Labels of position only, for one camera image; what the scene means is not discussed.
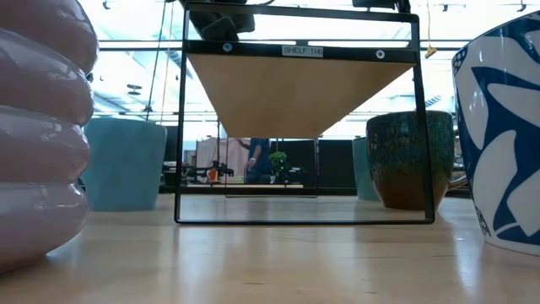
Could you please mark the dark speckled mug brown inside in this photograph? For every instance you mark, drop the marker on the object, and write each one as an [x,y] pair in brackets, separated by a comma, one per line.
[405,160]

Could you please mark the white ceramic mug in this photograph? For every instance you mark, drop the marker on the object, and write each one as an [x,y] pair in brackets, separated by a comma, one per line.
[360,173]

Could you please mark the blue white floral mug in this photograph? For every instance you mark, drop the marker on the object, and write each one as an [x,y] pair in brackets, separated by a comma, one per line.
[502,126]

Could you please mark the light blue ceramic mug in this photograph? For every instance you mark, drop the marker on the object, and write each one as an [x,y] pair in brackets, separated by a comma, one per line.
[126,169]

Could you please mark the black background robot arm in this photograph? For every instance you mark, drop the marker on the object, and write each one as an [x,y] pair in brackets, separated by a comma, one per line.
[225,172]

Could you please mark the white shelf label sticker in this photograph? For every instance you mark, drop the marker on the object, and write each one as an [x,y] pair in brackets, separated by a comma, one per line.
[302,51]

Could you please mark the wooden board box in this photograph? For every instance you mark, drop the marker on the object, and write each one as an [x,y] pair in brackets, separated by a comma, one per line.
[295,97]

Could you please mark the beige panel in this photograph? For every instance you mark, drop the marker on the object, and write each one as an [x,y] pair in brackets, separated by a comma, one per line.
[215,154]

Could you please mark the black monitor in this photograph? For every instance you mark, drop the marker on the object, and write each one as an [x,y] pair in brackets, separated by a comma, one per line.
[170,143]

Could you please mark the person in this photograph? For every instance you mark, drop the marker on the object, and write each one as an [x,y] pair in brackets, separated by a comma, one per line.
[255,160]

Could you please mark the green potted plant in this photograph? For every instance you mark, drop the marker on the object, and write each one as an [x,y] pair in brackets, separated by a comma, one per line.
[278,162]

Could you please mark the small orange object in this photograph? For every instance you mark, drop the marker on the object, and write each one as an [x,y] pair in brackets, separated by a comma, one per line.
[213,174]

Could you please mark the black partition screen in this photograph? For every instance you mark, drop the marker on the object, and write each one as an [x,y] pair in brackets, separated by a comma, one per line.
[333,162]

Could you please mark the ribbed mauve mug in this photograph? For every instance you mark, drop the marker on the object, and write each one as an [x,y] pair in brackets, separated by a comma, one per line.
[42,148]

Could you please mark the black aluminium table frame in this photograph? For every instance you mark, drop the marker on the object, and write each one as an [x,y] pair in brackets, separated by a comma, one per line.
[337,191]

